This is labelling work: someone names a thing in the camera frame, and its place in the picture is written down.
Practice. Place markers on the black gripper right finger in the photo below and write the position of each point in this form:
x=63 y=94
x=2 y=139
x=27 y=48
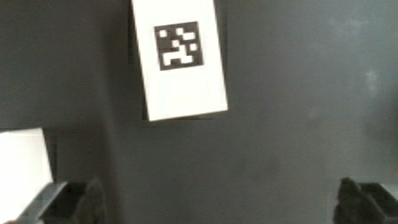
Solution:
x=367 y=203

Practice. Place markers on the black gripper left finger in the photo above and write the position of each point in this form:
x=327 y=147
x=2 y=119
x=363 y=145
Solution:
x=68 y=204

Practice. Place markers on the white stool leg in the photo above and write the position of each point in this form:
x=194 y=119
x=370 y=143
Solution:
x=180 y=57

